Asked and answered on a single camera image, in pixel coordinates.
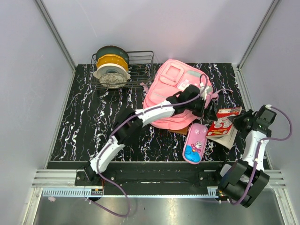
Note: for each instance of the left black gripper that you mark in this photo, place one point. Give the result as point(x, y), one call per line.
point(208, 113)

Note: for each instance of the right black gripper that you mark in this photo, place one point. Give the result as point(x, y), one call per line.
point(236, 120)

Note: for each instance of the red paperback book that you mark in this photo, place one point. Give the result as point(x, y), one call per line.
point(222, 131)

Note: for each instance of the pink cartoon pencil case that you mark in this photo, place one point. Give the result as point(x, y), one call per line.
point(195, 144)

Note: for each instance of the pink student backpack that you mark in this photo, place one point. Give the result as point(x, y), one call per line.
point(172, 78)

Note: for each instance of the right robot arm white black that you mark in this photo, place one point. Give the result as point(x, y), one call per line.
point(243, 180)

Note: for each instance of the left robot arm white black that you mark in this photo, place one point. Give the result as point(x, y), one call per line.
point(131, 121)

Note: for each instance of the brown leather wallet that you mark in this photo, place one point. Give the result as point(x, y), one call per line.
point(182, 131)

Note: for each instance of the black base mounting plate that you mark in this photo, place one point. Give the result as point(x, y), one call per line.
point(200, 174)

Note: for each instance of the grey patterned plate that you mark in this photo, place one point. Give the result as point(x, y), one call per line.
point(112, 80)

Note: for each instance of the white rimmed plate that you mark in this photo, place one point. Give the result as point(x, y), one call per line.
point(111, 68)

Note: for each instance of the yellow dotted plate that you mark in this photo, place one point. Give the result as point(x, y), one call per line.
point(112, 58)

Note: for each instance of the dark green plate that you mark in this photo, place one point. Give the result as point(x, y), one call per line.
point(111, 49)

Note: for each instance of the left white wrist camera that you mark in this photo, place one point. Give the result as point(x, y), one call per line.
point(205, 94)

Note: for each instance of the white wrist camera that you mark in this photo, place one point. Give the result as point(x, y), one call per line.
point(269, 107)
point(205, 94)

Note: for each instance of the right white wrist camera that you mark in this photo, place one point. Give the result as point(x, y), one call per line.
point(269, 107)

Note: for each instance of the metal wire dish rack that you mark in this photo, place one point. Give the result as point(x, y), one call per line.
point(141, 70)

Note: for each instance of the aluminium frame rail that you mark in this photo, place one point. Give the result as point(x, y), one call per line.
point(66, 179)

